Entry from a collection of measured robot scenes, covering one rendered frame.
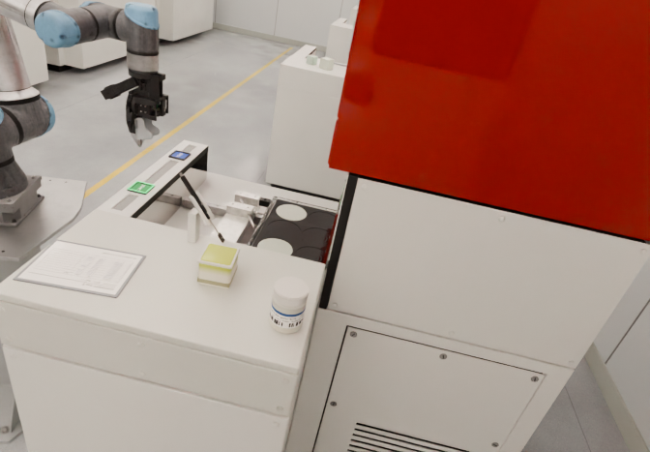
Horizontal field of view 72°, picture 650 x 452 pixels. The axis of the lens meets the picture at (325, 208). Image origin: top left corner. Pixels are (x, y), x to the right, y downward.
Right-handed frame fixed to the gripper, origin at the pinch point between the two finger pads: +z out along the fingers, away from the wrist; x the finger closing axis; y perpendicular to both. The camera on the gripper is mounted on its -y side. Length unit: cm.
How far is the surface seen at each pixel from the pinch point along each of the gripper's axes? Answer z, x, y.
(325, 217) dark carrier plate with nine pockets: 21, 19, 54
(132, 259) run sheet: 13.9, -31.6, 15.6
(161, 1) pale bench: 50, 574, -275
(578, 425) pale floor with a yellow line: 111, 42, 186
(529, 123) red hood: -31, -15, 92
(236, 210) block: 20.9, 10.3, 26.5
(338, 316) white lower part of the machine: 30, -15, 64
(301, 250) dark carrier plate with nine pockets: 21, -3, 50
